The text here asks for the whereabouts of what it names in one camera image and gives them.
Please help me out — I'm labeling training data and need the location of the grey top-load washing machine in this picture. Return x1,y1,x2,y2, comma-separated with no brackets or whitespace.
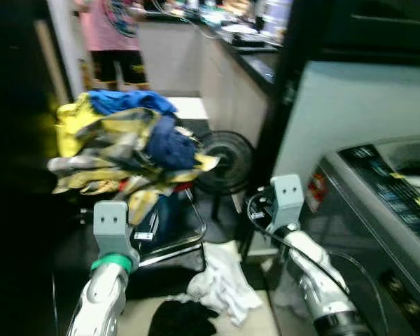
265,136,420,336

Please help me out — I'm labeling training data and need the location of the black round fan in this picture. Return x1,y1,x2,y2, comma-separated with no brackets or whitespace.
195,130,256,197

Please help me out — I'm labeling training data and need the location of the white cloth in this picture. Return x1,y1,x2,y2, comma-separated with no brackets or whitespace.
188,241,263,326

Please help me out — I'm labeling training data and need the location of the navy blue garment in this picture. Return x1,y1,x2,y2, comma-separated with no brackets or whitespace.
146,115,198,171

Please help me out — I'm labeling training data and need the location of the beige counter with black top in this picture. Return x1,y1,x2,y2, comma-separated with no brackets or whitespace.
136,14,281,148

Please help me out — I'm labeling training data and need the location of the black cloth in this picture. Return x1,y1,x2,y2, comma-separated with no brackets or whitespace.
148,300,219,336

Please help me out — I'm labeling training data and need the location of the bright blue garment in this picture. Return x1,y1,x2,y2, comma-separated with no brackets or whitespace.
87,89,177,118

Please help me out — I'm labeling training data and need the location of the yellow patterned garment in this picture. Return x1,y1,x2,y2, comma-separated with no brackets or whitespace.
48,94,221,225

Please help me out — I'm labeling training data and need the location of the white dish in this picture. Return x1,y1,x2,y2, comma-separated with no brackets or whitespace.
220,24,260,36

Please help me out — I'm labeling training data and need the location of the person in pink shirt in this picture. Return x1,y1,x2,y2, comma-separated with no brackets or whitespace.
73,0,153,92

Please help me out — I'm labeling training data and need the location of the light wooden plank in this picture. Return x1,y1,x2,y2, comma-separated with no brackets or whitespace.
34,20,72,106

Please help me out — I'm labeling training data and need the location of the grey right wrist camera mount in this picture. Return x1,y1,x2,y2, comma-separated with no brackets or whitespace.
269,174,305,232

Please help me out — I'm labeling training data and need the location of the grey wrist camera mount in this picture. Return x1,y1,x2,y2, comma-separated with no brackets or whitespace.
92,201,138,265
269,174,305,232

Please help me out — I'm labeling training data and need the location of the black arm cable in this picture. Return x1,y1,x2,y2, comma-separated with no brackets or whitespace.
246,190,351,295

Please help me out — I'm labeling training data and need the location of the dark laundry basket chrome frame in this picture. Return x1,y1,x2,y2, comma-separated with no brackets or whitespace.
77,183,208,275

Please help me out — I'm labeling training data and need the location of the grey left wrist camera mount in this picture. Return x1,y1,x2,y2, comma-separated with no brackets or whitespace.
92,201,138,265

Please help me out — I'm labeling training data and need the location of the black wall cabinet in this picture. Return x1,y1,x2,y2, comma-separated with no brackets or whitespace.
321,0,420,67

